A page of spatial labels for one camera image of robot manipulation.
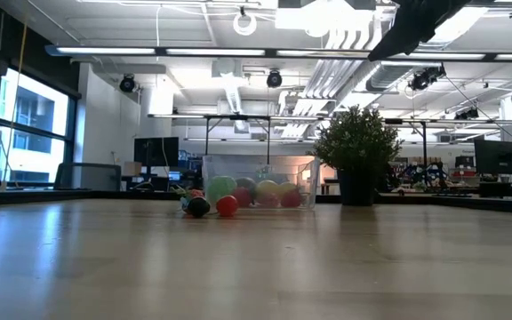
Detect black computer monitor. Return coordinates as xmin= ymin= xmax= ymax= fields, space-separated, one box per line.
xmin=133 ymin=136 xmax=180 ymax=168
xmin=474 ymin=139 xmax=512 ymax=175

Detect dark toy berry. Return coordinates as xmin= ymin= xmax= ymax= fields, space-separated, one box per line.
xmin=188 ymin=196 xmax=212 ymax=219

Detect black ceiling track lights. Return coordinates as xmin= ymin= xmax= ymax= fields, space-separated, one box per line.
xmin=408 ymin=63 xmax=447 ymax=92
xmin=453 ymin=108 xmax=481 ymax=121

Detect white hanging cable ring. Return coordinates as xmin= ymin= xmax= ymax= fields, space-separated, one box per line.
xmin=232 ymin=12 xmax=258 ymax=36

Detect red strawberry with leaves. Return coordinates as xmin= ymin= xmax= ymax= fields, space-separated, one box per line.
xmin=178 ymin=185 xmax=206 ymax=208

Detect black background desk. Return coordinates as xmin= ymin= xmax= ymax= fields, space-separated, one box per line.
xmin=477 ymin=180 xmax=512 ymax=201

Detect clear plastic tupperware container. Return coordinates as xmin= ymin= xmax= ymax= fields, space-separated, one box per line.
xmin=201 ymin=154 xmax=321 ymax=212

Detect black background gantry frame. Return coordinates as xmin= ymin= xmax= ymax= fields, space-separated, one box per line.
xmin=384 ymin=117 xmax=512 ymax=179
xmin=148 ymin=113 xmax=324 ymax=162

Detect bright green toy fruit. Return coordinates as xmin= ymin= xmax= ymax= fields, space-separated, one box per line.
xmin=205 ymin=175 xmax=238 ymax=206

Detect red toy strawberry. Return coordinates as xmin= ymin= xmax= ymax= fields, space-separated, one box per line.
xmin=231 ymin=186 xmax=253 ymax=209
xmin=280 ymin=188 xmax=304 ymax=209

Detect small red toy berry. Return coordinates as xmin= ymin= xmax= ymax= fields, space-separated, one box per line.
xmin=215 ymin=194 xmax=239 ymax=218

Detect small green potted plant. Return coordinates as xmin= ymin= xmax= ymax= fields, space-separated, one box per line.
xmin=311 ymin=105 xmax=406 ymax=206

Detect large glass window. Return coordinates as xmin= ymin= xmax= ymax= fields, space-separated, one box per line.
xmin=0 ymin=61 xmax=82 ymax=179

